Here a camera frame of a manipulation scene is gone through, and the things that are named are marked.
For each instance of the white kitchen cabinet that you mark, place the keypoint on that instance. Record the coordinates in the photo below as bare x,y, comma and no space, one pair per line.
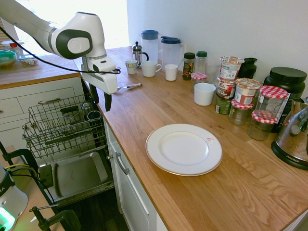
14,96
134,204

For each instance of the clear pitcher with spouted lid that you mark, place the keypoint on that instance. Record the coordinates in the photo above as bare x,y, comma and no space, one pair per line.
172,54

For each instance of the white ramekin bowl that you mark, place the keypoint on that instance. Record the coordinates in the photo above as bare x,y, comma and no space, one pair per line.
204,95

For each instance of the black C-clamp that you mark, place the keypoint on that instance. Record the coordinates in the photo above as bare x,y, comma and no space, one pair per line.
69,216
26,154

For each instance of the small patterned cup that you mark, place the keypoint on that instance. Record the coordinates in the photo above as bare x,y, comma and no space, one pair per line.
131,67

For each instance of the dark spice jar green lid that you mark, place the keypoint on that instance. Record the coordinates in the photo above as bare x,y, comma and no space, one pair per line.
188,66

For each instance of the food container green lid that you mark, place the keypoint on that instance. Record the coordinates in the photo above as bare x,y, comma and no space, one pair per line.
7,59

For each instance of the small glass food container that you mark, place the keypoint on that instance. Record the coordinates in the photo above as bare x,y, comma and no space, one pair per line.
28,60

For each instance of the large jar red gingham lid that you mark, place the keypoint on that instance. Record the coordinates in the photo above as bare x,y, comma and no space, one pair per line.
272,101

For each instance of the clear jar green lid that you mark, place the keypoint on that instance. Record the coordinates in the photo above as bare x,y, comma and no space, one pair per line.
201,62

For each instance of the small jar red gingham lid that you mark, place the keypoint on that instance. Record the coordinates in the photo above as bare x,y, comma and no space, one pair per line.
198,76

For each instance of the clear pitcher with blue lid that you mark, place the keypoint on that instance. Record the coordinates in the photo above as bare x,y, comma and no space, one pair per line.
149,48

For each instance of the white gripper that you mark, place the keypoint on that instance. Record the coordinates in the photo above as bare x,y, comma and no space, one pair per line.
103,80

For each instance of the black shaker bottle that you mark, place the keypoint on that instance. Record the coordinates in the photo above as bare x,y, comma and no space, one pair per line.
248,68

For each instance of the clear drinking glass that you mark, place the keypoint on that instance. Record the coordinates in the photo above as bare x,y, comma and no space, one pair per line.
213,73

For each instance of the glass french press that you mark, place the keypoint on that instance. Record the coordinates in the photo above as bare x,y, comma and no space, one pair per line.
137,54

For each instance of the white jar red label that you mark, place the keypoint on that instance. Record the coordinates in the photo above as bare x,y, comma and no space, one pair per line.
10,45

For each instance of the metal cabinet knob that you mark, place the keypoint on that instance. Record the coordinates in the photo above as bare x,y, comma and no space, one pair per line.
110,157

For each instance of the black protein powder tub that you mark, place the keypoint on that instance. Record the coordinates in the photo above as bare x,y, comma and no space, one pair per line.
287,79

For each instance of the clear glass jar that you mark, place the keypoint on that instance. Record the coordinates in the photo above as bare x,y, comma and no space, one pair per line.
86,107

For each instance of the glass jar red gingham lid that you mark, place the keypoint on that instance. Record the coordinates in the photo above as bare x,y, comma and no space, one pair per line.
261,128
240,114

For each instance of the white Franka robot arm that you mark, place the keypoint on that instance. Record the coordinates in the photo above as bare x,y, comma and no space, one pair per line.
79,36

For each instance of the stainless electric kettle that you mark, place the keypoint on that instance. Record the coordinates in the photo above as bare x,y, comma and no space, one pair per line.
292,142

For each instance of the yogurt cup with foil lid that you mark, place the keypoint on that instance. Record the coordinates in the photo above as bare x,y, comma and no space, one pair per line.
246,91
230,68

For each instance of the yogurt cup with red print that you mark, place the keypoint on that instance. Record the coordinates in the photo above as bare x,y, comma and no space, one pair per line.
225,87

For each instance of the black mug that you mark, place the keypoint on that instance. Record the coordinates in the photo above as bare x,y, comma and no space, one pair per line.
93,115

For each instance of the white ribbed cup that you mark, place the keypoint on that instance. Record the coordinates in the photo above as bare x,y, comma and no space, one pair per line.
171,73

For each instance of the silver metal spoon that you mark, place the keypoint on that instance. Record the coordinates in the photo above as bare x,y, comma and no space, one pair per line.
133,85

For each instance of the stainless dishwasher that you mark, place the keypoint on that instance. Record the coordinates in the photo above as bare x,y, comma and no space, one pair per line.
77,173

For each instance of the white plate with gold rim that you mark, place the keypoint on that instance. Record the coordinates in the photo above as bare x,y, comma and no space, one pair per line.
184,150

